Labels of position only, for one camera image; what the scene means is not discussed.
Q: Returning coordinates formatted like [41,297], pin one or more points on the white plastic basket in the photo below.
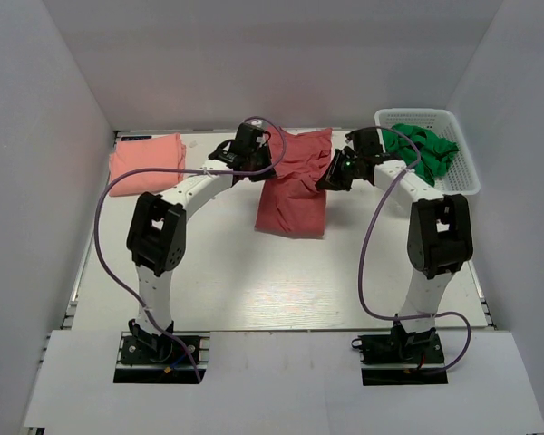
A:
[461,176]

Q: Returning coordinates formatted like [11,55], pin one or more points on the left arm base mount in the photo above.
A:
[145,358]

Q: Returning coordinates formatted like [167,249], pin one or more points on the green t-shirt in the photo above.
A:
[437,153]

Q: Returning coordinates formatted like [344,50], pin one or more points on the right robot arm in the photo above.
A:
[439,239]

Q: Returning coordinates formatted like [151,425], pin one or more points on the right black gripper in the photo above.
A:
[332,179]

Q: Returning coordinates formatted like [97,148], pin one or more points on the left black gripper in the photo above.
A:
[264,149]

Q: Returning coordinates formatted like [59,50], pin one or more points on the red t-shirt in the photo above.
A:
[290,204]

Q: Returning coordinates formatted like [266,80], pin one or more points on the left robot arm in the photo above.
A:
[158,233]

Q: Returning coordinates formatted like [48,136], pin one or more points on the folded pink t-shirt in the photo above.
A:
[166,152]

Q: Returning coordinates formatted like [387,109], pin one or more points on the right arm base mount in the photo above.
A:
[399,358]

